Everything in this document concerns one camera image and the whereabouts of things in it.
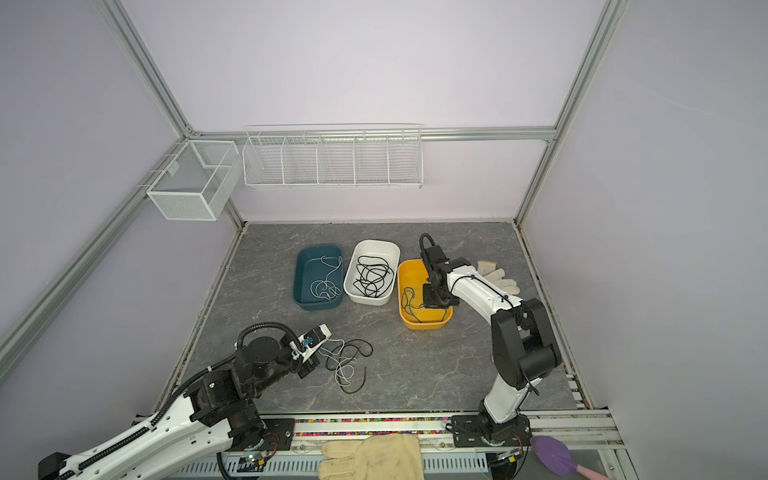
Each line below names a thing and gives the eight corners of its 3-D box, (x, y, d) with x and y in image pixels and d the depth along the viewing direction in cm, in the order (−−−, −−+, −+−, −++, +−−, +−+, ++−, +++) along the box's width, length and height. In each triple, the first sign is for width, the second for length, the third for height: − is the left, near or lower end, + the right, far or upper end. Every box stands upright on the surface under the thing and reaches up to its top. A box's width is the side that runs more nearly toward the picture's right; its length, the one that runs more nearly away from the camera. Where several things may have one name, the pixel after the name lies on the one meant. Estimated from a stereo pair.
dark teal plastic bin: (295, 313, 98) (290, 305, 93) (299, 255, 113) (295, 246, 109) (345, 306, 99) (343, 298, 95) (342, 250, 115) (340, 240, 110)
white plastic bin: (345, 306, 99) (342, 296, 94) (352, 251, 115) (350, 240, 110) (399, 306, 99) (399, 296, 94) (399, 251, 115) (399, 240, 110)
